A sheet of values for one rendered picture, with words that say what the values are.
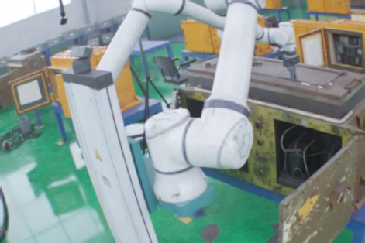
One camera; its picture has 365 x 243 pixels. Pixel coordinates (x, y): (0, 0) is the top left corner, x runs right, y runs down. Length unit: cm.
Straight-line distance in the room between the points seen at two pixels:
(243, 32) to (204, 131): 38
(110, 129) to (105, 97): 11
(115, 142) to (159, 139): 14
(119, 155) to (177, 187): 22
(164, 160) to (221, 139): 22
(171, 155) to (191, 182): 13
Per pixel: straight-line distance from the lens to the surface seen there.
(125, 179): 130
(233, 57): 124
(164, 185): 129
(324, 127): 195
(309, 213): 157
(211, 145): 112
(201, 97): 256
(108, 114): 121
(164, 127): 118
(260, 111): 221
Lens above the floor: 203
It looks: 22 degrees down
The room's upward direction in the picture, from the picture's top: 11 degrees counter-clockwise
